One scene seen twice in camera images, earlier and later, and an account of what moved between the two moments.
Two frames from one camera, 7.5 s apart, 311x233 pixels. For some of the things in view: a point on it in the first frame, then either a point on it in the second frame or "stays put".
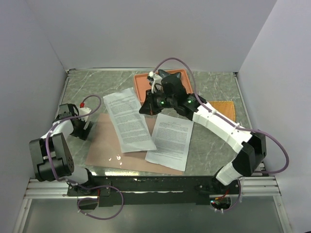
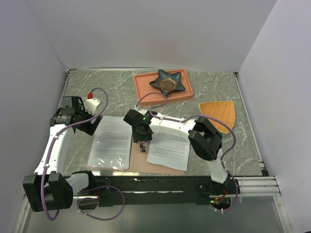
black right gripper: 148,107 to 137,138
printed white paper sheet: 130,131 to 111,146
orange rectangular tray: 142,83 stays put
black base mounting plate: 153,191 stays put
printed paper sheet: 172,137 stays put
